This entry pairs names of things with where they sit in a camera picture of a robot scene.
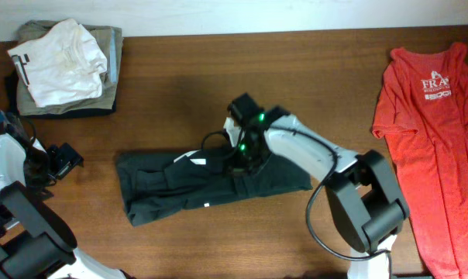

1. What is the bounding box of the dark green t-shirt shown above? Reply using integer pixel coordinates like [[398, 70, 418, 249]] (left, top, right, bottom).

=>
[[115, 148, 312, 226]]

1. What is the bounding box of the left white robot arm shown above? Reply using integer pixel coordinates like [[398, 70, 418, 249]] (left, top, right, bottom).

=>
[[0, 111, 128, 279]]

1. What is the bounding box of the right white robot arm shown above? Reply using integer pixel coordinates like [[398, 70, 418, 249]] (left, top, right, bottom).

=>
[[227, 93, 410, 278]]

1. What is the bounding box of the black folded garment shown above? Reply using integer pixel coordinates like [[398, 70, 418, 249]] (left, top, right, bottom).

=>
[[4, 71, 117, 119]]

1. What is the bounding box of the khaki folded garment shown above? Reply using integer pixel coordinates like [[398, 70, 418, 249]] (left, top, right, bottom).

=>
[[16, 25, 123, 116]]

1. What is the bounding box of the red printed t-shirt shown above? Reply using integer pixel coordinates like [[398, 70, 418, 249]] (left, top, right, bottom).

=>
[[371, 43, 468, 278]]

